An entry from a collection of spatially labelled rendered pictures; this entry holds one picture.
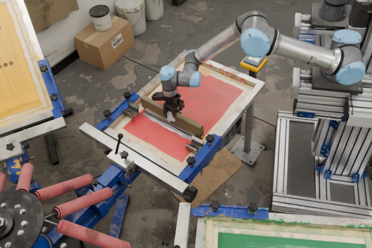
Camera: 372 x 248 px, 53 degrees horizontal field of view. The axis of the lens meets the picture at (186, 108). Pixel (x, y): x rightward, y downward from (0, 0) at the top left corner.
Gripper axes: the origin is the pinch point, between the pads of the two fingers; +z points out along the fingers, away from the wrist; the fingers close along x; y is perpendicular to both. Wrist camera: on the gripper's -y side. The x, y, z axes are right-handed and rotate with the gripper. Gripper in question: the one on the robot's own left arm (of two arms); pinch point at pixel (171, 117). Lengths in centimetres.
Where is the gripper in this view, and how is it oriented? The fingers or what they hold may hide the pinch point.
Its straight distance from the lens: 203.3
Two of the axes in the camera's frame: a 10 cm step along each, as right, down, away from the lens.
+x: 5.9, -6.2, 5.1
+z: 0.8, 6.8, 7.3
